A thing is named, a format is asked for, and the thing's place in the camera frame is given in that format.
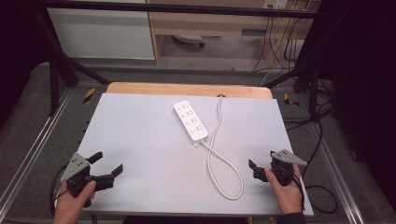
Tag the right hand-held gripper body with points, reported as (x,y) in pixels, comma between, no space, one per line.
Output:
(283,169)

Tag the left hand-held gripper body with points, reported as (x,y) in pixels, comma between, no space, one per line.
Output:
(75,166)

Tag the white power strip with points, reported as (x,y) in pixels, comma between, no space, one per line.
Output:
(190,120)

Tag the person's right hand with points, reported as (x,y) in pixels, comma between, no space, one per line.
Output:
(288,197)

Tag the person's left hand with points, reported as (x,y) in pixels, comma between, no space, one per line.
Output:
(70,207)

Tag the black metal stand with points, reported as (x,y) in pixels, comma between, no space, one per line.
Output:
(54,81)
(313,84)

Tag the light wooden table board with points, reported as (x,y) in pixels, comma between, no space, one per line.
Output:
(186,90)

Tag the black curtain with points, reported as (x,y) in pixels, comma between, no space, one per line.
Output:
(364,77)
(18,46)

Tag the white cabinet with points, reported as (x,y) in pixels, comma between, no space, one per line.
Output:
(99,34)

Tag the office chair base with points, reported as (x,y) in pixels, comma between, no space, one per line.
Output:
(190,39)

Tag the wooden desk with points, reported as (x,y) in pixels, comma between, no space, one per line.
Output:
(211,23)

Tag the aluminium floor rail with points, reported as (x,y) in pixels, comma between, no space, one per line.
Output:
(34,146)
(337,174)

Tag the white wall socket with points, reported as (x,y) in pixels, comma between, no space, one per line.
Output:
(275,3)

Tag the black metal frame crossbar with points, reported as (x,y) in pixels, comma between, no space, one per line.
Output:
(186,8)

